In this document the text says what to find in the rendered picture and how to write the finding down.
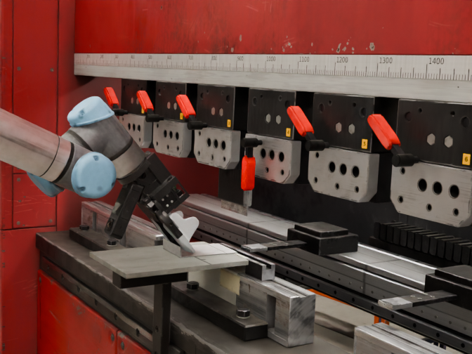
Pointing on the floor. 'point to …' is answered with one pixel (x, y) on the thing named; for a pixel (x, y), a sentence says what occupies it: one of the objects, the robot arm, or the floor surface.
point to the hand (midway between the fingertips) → (180, 247)
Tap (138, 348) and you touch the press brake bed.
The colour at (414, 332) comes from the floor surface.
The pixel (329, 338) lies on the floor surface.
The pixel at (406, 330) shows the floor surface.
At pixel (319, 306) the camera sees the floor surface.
